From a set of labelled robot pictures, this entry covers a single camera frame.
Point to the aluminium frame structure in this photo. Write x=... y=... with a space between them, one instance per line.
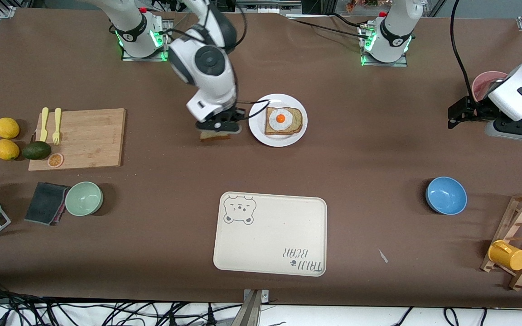
x=265 y=5

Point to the yellow lemon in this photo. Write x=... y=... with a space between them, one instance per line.
x=6 y=150
x=7 y=127

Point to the dark grey cloth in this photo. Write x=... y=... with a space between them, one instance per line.
x=45 y=203

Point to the cream tray with bear print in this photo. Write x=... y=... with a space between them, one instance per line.
x=270 y=235

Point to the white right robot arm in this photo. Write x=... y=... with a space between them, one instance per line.
x=206 y=63

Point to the wooden cutting board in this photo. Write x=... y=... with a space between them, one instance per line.
x=89 y=140

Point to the pink bowl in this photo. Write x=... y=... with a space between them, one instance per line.
x=480 y=79

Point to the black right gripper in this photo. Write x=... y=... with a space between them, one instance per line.
x=233 y=115

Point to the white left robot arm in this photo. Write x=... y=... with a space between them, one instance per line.
x=394 y=36

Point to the orange slice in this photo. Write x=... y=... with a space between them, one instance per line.
x=55 y=160

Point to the green avocado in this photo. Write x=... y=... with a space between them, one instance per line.
x=36 y=151

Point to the yellow mug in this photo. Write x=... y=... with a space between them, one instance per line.
x=508 y=256

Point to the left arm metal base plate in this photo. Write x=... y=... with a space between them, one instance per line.
x=365 y=61

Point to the plain bread slice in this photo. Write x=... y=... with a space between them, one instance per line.
x=213 y=136

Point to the pink cloth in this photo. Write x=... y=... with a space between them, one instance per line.
x=60 y=215

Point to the pale green bowl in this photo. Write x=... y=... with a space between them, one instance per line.
x=84 y=199

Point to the blue bowl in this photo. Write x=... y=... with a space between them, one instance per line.
x=446 y=195

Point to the yellow plastic fork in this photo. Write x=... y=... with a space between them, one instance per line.
x=56 y=124

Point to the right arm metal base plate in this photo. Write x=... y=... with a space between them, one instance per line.
x=127 y=56

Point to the fried egg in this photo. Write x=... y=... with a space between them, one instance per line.
x=280 y=119

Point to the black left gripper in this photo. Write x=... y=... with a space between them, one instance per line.
x=481 y=110

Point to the white round plate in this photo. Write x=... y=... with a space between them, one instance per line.
x=256 y=131

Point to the yellow plastic knife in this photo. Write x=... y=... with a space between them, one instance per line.
x=44 y=124

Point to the small white paper scrap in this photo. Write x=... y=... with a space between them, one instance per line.
x=383 y=256

